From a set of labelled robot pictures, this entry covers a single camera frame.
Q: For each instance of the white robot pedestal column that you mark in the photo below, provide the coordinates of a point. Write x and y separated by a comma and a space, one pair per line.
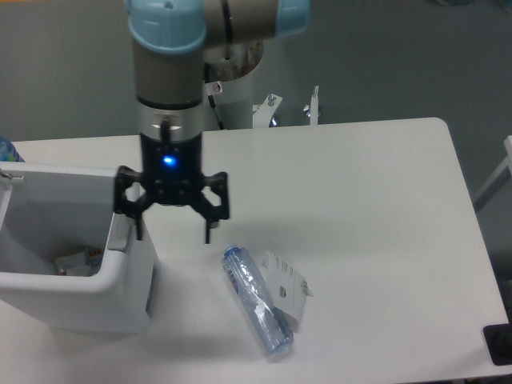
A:
229, 76

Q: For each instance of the white push-lid trash can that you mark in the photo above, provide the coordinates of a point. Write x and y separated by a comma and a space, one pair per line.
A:
52, 211

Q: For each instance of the clear plastic water bottle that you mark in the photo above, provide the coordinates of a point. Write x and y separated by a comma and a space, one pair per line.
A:
266, 319

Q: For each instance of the white frame at right edge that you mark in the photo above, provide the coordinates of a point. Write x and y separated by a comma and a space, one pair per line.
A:
497, 179

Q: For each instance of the black table clamp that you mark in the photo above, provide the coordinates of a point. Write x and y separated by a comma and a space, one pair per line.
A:
498, 340

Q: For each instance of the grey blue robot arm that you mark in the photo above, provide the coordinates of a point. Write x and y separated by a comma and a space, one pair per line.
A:
170, 39

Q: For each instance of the blue patterned object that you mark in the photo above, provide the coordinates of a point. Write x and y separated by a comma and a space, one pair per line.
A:
8, 152

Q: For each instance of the trash inside the can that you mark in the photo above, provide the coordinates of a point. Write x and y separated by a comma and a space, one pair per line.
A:
84, 263

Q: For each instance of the white metal base frame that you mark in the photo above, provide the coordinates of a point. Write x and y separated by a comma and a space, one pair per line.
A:
274, 112

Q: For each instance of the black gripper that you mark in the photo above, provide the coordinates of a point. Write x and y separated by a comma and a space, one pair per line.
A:
172, 176

